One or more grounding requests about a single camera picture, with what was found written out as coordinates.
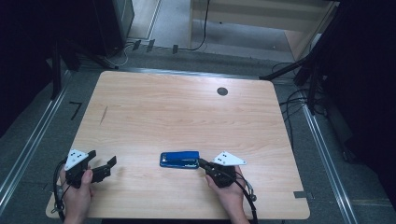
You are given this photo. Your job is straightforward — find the dark cabinet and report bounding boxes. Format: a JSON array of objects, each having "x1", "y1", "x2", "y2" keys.
[{"x1": 92, "y1": 0, "x2": 135, "y2": 58}]

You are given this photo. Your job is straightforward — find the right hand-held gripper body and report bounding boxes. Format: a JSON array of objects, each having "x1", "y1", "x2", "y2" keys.
[{"x1": 206, "y1": 151, "x2": 247, "y2": 189}]

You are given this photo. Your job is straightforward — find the dark curtain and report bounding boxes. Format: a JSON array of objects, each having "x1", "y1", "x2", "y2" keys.
[
  {"x1": 0, "y1": 0, "x2": 106, "y2": 138},
  {"x1": 320, "y1": 0, "x2": 396, "y2": 203}
]

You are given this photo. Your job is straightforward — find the black floor tape mark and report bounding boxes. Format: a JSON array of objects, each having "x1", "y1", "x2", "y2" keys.
[{"x1": 69, "y1": 101, "x2": 83, "y2": 121}]

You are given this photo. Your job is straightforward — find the metal floor rail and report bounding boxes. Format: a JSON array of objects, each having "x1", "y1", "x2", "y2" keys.
[
  {"x1": 299, "y1": 102, "x2": 360, "y2": 224},
  {"x1": 0, "y1": 70, "x2": 72, "y2": 216},
  {"x1": 119, "y1": 66, "x2": 273, "y2": 81}
]

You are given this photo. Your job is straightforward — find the blue stapler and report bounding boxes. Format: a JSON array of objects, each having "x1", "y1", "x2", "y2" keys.
[{"x1": 159, "y1": 150, "x2": 201, "y2": 170}]

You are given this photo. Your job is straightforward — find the person's right hand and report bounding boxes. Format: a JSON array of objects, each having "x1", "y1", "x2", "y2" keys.
[{"x1": 205, "y1": 166, "x2": 247, "y2": 214}]

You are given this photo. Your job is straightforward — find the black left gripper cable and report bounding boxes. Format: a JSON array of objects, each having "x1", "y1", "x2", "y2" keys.
[{"x1": 51, "y1": 159, "x2": 69, "y2": 222}]

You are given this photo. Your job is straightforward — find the white floor cable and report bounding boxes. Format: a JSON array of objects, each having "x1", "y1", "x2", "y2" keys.
[{"x1": 103, "y1": 42, "x2": 135, "y2": 68}]

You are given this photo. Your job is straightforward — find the black floor cables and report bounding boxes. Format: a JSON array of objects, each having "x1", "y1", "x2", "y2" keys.
[{"x1": 271, "y1": 61, "x2": 316, "y2": 151}]

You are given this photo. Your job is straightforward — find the black hanging cable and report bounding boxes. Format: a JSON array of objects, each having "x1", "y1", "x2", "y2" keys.
[{"x1": 177, "y1": 0, "x2": 211, "y2": 52}]

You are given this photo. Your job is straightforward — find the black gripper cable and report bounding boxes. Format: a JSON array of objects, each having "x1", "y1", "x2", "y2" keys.
[
  {"x1": 228, "y1": 172, "x2": 260, "y2": 224},
  {"x1": 51, "y1": 159, "x2": 69, "y2": 222}
]

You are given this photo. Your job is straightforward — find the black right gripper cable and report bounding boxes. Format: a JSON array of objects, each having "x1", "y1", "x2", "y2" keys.
[{"x1": 228, "y1": 172, "x2": 260, "y2": 224}]

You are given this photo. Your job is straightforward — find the black metal stand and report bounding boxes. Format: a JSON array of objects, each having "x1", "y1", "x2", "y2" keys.
[
  {"x1": 259, "y1": 46, "x2": 332, "y2": 117},
  {"x1": 50, "y1": 38, "x2": 120, "y2": 101}
]

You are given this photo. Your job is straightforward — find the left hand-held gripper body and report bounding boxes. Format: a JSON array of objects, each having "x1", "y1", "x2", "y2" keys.
[{"x1": 64, "y1": 148, "x2": 92, "y2": 189}]

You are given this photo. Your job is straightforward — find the person's left hand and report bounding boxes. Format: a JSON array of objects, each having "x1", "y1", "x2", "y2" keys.
[{"x1": 59, "y1": 169, "x2": 93, "y2": 218}]

